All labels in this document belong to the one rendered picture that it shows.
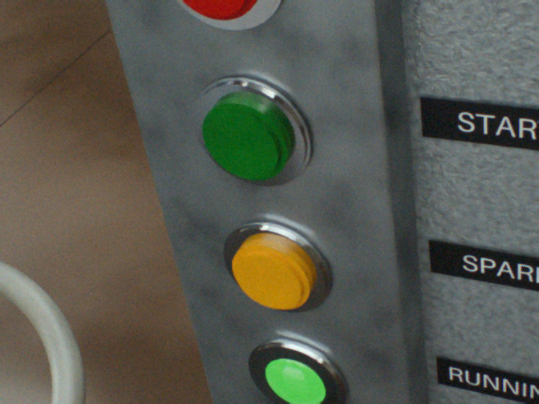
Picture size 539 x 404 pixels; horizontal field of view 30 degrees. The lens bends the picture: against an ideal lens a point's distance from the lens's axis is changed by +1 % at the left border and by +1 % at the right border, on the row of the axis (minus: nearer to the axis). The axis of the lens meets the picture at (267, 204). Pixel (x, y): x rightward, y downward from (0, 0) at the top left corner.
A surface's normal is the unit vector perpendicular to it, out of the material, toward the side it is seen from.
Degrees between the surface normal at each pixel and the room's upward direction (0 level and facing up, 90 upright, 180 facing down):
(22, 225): 0
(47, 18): 0
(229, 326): 90
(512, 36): 90
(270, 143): 90
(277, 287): 90
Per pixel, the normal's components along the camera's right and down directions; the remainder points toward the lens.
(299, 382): -0.21, 0.42
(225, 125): -0.40, 0.61
